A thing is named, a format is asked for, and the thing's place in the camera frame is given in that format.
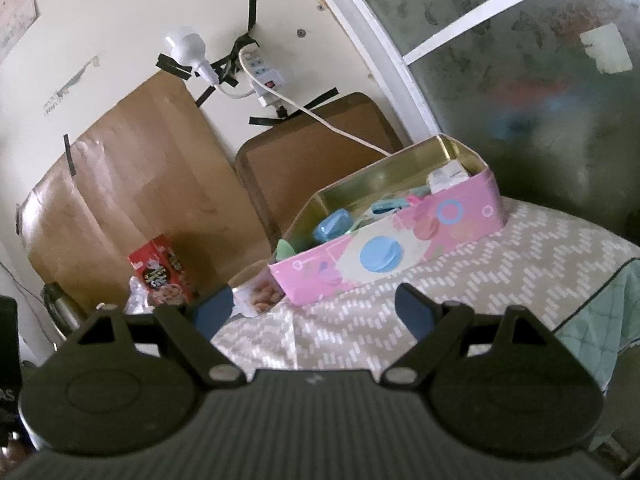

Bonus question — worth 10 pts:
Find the pink macaron tin box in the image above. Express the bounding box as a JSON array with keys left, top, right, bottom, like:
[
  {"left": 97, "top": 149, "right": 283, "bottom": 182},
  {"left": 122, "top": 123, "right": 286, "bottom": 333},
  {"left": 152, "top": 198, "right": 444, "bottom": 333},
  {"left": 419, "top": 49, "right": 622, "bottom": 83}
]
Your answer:
[{"left": 269, "top": 134, "right": 506, "bottom": 306}]

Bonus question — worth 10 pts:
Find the white power strip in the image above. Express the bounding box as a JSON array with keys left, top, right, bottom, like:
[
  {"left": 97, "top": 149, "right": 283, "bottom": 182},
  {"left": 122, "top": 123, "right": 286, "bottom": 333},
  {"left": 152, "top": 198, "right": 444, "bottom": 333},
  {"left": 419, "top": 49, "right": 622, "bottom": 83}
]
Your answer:
[{"left": 239, "top": 44, "right": 283, "bottom": 107}]

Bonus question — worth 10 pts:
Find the red cereal box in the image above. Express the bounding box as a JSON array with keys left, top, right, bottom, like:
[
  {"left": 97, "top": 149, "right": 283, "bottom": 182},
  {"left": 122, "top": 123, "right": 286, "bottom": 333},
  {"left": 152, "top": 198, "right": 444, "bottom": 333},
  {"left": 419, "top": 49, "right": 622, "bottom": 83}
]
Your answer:
[{"left": 128, "top": 235, "right": 200, "bottom": 307}]

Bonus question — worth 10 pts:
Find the green cloth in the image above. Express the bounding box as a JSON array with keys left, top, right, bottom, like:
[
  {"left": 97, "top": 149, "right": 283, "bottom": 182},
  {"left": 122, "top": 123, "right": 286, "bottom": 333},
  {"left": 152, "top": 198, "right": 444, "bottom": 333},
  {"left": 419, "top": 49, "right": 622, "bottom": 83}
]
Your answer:
[{"left": 274, "top": 238, "right": 297, "bottom": 262}]

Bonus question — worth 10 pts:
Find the brown cardboard sheet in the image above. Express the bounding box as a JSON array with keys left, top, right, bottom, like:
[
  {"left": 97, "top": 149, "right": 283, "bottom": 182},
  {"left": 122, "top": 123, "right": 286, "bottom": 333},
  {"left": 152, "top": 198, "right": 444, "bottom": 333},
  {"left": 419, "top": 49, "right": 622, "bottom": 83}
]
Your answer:
[{"left": 17, "top": 74, "right": 270, "bottom": 311}]

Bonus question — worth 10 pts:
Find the blue plastic case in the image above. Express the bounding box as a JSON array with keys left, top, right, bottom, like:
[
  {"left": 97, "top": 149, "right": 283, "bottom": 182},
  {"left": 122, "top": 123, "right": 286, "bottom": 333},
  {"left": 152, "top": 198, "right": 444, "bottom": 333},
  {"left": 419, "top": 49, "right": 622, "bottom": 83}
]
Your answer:
[{"left": 312, "top": 208, "right": 354, "bottom": 244}]

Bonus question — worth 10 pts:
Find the brown seat cushion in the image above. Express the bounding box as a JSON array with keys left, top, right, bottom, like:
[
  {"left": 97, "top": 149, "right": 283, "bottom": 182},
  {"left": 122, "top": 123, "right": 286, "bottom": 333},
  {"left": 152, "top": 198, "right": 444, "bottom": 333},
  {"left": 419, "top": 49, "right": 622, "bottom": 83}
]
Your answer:
[{"left": 234, "top": 88, "right": 402, "bottom": 244}]

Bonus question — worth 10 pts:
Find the white power cable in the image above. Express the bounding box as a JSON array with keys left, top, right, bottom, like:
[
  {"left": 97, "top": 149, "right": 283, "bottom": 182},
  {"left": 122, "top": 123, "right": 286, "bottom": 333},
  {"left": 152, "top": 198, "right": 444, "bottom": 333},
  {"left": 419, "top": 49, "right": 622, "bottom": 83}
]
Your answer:
[{"left": 236, "top": 46, "right": 392, "bottom": 158}]

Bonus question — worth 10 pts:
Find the frosted floral glass door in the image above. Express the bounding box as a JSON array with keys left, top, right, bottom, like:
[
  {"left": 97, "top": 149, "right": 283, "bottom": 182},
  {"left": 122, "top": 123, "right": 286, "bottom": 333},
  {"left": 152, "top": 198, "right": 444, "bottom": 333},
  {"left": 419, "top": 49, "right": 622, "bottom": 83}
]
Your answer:
[{"left": 324, "top": 0, "right": 639, "bottom": 240}]

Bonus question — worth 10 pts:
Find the white tissue packet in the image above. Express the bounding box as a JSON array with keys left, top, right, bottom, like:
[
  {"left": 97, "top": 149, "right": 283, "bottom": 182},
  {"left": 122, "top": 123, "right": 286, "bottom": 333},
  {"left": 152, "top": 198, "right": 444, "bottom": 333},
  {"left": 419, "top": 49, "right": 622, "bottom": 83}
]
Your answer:
[{"left": 426, "top": 159, "right": 470, "bottom": 194}]

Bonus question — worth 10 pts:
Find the white light bulb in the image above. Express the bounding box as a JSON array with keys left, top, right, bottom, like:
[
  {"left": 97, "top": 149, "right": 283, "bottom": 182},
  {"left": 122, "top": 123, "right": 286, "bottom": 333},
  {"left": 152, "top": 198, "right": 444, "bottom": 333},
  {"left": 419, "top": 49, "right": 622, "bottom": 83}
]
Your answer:
[{"left": 165, "top": 27, "right": 219, "bottom": 87}]

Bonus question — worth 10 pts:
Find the teal quilted cloth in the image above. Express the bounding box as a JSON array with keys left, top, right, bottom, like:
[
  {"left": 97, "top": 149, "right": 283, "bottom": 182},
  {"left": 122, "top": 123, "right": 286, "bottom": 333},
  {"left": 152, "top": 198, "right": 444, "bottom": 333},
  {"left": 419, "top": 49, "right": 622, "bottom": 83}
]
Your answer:
[{"left": 554, "top": 258, "right": 639, "bottom": 391}]

